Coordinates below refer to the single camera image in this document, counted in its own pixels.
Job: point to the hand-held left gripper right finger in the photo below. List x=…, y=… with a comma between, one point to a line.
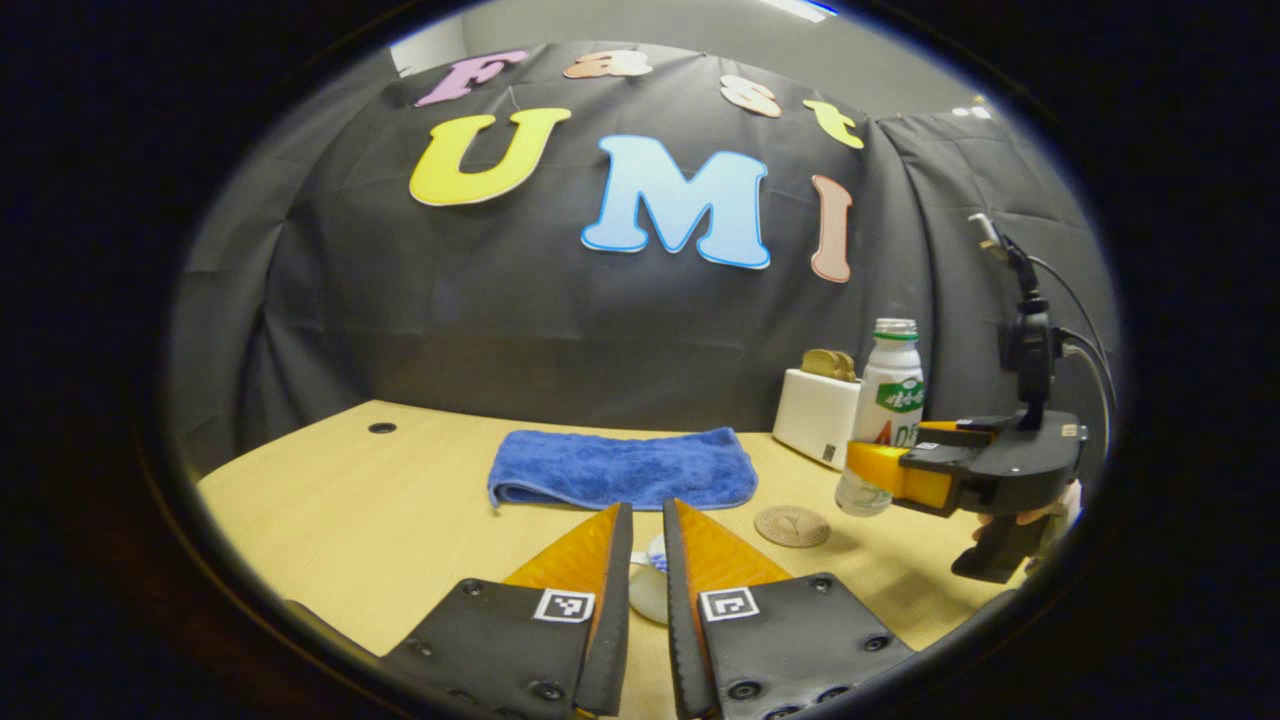
x=680, y=640

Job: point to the toasted bread slice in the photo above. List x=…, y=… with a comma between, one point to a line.
x=843, y=367
x=815, y=364

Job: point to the white toaster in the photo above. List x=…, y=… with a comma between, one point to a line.
x=815, y=415

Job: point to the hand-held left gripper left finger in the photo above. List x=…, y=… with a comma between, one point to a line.
x=612, y=640

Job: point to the black backdrop cloth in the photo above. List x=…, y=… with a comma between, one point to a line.
x=450, y=300

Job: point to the round brown coaster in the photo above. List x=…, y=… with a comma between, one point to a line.
x=792, y=527

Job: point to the white water bottle green label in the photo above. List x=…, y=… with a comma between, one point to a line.
x=890, y=370

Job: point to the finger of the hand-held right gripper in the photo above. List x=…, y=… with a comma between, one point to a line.
x=940, y=460
x=965, y=432

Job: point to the blue towel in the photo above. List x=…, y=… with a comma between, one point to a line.
x=620, y=465

